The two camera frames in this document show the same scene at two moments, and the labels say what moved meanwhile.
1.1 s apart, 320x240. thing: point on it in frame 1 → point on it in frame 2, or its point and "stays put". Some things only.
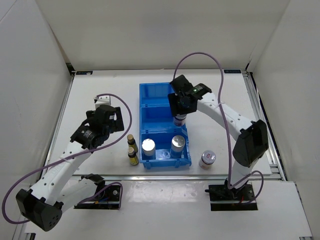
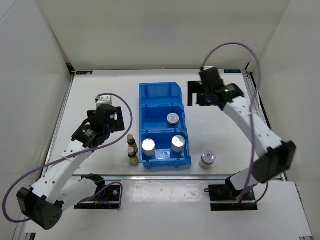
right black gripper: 175,109 → 194,87
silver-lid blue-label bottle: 177,143 stays put
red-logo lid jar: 179,119 → 173,119
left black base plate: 109,199 stays put
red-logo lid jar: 208,158 stays put
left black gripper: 117,124 stays put
